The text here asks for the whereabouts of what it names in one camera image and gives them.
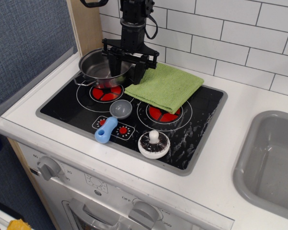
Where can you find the blue grey toy scoop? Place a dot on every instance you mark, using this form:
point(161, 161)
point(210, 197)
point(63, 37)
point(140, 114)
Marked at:
point(119, 110)

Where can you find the white toy mushroom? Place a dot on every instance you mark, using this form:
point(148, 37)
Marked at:
point(153, 144)

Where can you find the grey sink basin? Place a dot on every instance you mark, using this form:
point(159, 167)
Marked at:
point(261, 173)

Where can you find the grey right oven knob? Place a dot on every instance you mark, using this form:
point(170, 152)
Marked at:
point(144, 214)

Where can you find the silver steel pan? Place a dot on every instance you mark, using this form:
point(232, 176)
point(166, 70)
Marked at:
point(95, 71)

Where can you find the yellow object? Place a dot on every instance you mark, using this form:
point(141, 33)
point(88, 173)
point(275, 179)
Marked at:
point(18, 224)

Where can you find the grey oven knob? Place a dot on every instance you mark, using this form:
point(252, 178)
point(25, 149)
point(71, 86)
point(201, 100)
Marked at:
point(48, 168)
point(144, 214)

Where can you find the white toy oven front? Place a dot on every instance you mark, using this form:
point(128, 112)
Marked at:
point(79, 201)

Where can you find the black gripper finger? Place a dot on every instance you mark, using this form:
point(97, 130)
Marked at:
point(142, 64)
point(114, 60)

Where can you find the grey left oven knob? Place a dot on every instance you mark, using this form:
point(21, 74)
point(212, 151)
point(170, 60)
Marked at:
point(48, 168)

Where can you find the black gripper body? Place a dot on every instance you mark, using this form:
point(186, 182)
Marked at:
point(132, 43)

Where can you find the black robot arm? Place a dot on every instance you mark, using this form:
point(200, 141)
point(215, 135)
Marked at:
point(136, 11)

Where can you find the wooden side post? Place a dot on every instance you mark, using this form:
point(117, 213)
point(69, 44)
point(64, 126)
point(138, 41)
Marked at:
point(86, 25)

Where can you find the green rag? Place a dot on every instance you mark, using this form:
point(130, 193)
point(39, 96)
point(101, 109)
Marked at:
point(165, 87)

